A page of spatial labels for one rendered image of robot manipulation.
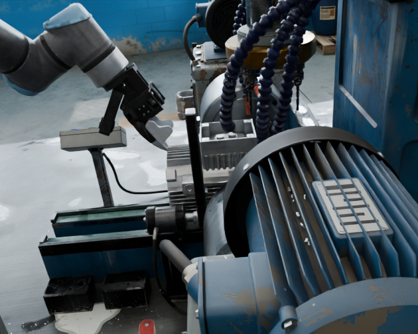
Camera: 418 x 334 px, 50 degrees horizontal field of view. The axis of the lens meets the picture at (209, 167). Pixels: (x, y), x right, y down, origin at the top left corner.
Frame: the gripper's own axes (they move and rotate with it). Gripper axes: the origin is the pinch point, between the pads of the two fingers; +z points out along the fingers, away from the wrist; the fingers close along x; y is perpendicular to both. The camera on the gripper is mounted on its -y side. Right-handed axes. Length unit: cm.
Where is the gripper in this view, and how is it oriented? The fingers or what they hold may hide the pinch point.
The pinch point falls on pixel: (162, 148)
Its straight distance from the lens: 107.1
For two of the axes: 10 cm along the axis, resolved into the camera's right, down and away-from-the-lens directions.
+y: 8.2, -5.1, -2.6
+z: 5.8, 7.1, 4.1
